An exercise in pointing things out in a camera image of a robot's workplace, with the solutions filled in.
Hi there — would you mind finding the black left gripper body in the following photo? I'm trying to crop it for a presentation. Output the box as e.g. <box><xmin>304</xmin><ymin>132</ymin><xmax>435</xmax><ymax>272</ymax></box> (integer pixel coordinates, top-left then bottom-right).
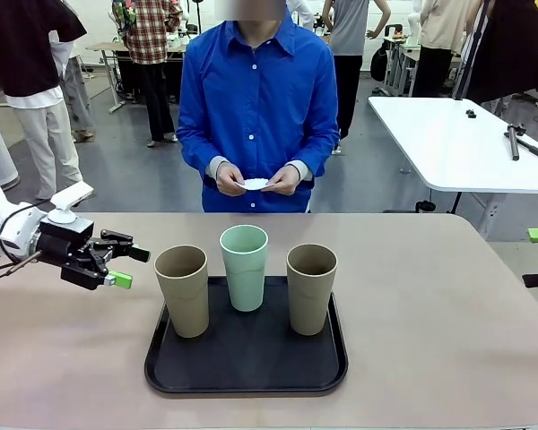
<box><xmin>35</xmin><ymin>218</ymin><xmax>96</xmax><ymax>271</ymax></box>

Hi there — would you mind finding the brown tall cup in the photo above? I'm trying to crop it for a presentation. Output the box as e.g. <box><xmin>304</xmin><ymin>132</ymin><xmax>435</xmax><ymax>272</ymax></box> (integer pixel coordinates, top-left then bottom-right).
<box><xmin>153</xmin><ymin>245</ymin><xmax>211</xmax><ymax>339</ymax></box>
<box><xmin>286</xmin><ymin>244</ymin><xmax>339</xmax><ymax>337</ymax></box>

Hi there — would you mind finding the mint green tall cup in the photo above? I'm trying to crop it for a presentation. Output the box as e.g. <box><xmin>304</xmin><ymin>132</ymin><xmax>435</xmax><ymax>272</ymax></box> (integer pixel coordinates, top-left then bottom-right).
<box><xmin>219</xmin><ymin>225</ymin><xmax>269</xmax><ymax>313</ymax></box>

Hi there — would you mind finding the white scalloped paper coaster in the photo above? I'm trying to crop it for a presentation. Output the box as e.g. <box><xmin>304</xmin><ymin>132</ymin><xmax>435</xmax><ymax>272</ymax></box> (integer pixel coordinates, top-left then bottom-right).
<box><xmin>232</xmin><ymin>177</ymin><xmax>282</xmax><ymax>193</ymax></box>

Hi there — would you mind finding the blue-sleeved right forearm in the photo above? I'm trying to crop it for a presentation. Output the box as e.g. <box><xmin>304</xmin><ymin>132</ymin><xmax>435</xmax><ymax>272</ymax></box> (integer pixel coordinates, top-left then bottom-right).
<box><xmin>177</xmin><ymin>129</ymin><xmax>223</xmax><ymax>178</ymax></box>

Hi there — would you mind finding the person's right hand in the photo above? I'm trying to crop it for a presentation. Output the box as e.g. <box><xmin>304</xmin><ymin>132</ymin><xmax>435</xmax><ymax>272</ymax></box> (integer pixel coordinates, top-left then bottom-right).
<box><xmin>214</xmin><ymin>160</ymin><xmax>247</xmax><ymax>197</ymax></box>

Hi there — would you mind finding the person's left hand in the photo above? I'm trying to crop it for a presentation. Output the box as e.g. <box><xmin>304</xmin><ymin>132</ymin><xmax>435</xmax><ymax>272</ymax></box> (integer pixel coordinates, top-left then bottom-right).
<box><xmin>262</xmin><ymin>164</ymin><xmax>302</xmax><ymax>197</ymax></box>

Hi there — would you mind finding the short black metal rod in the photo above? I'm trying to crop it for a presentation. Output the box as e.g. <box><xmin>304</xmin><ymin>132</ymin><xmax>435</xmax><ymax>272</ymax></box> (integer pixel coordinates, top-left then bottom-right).
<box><xmin>504</xmin><ymin>124</ymin><xmax>528</xmax><ymax>161</ymax></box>

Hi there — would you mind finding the white folding table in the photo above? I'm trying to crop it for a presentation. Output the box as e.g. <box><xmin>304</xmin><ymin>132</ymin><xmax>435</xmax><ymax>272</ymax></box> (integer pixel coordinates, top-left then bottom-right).
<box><xmin>368</xmin><ymin>96</ymin><xmax>538</xmax><ymax>241</ymax></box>

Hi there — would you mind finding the person in grey trousers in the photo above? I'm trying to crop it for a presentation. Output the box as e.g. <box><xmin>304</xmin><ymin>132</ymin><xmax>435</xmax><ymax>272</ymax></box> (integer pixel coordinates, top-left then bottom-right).
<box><xmin>48</xmin><ymin>30</ymin><xmax>95</xmax><ymax>143</ymax></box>

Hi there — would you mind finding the black plastic tray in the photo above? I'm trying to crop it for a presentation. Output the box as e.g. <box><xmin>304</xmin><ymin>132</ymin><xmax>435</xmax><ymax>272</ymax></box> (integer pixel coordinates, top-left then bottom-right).
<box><xmin>143</xmin><ymin>275</ymin><xmax>349</xmax><ymax>395</ymax></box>

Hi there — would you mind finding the black tripod pole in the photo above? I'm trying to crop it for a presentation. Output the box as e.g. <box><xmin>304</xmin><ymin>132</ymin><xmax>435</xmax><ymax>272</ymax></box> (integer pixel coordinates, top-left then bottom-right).
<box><xmin>452</xmin><ymin>0</ymin><xmax>494</xmax><ymax>100</ymax></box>

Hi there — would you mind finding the person in black dress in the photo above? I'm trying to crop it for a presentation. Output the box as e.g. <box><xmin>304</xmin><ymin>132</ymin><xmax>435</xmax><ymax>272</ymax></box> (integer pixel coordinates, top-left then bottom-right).
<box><xmin>468</xmin><ymin>0</ymin><xmax>538</xmax><ymax>118</ymax></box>

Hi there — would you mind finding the person in blue shirt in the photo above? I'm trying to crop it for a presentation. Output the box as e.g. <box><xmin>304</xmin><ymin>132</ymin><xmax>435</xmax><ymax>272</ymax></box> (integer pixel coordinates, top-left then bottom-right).
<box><xmin>176</xmin><ymin>0</ymin><xmax>341</xmax><ymax>214</ymax></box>

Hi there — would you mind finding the grey background desk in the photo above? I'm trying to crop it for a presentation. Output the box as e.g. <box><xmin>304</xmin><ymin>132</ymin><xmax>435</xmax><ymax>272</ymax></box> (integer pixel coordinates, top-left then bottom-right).
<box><xmin>85</xmin><ymin>42</ymin><xmax>185</xmax><ymax>113</ymax></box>

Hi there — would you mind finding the person in black top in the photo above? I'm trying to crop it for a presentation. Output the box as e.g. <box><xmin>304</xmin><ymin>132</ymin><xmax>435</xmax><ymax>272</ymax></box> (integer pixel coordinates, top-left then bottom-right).
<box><xmin>0</xmin><ymin>0</ymin><xmax>89</xmax><ymax>201</ymax></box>

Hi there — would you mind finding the person in plaid shirt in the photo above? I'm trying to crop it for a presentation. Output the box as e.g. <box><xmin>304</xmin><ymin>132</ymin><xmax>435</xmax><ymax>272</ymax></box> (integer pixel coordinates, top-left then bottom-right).
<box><xmin>111</xmin><ymin>0</ymin><xmax>183</xmax><ymax>148</ymax></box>

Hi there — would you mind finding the white background desk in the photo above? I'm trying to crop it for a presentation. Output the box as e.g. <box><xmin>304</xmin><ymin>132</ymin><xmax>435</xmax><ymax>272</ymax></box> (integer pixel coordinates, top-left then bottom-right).
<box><xmin>383</xmin><ymin>35</ymin><xmax>421</xmax><ymax>98</ymax></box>

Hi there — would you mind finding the person in beige top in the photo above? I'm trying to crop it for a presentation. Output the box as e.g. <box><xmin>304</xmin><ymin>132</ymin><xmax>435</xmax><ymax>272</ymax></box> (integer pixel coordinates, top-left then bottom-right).
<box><xmin>411</xmin><ymin>0</ymin><xmax>470</xmax><ymax>99</ymax></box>

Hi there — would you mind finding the black hanging bag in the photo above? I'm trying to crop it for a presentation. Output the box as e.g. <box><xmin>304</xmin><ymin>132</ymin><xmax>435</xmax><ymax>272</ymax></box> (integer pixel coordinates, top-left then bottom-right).
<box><xmin>369</xmin><ymin>44</ymin><xmax>389</xmax><ymax>82</ymax></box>

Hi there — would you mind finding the person in grey shirt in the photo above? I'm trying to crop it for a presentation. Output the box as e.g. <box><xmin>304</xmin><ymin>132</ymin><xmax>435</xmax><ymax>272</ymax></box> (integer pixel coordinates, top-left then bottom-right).
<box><xmin>321</xmin><ymin>0</ymin><xmax>391</xmax><ymax>156</ymax></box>

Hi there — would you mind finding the person in white shirt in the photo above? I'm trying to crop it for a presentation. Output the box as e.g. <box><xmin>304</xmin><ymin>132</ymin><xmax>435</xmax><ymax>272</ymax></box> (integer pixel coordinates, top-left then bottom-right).
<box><xmin>291</xmin><ymin>0</ymin><xmax>317</xmax><ymax>33</ymax></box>

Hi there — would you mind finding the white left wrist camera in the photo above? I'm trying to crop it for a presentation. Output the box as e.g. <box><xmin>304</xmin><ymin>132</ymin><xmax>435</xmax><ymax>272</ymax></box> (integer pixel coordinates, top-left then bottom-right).
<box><xmin>47</xmin><ymin>182</ymin><xmax>95</xmax><ymax>225</ymax></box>

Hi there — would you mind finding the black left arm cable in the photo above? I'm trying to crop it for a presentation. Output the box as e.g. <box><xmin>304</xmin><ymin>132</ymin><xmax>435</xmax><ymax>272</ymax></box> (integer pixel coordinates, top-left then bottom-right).
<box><xmin>0</xmin><ymin>201</ymin><xmax>50</xmax><ymax>284</ymax></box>

